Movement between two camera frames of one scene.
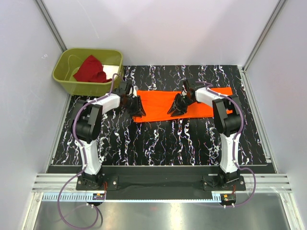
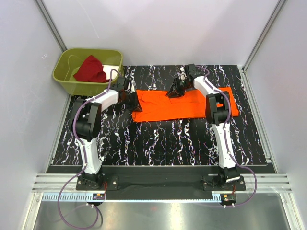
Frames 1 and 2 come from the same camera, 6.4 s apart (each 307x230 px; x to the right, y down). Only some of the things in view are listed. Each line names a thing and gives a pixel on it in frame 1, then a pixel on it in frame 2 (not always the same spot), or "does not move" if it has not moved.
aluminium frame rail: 51,25 does not move
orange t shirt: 156,104 does not move
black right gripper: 180,110 to 174,87
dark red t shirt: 91,70 does not move
